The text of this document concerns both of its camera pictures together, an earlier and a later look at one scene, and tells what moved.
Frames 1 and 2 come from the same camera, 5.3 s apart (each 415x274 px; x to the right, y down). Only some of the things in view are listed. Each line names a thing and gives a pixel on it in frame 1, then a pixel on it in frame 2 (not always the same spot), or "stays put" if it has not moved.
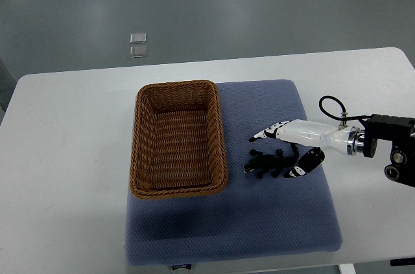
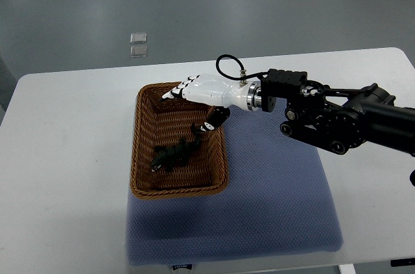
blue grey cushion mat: (257, 214) stays put
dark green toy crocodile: (261, 164) → (174, 154)
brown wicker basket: (178, 146) stays put
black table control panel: (402, 262) stays put
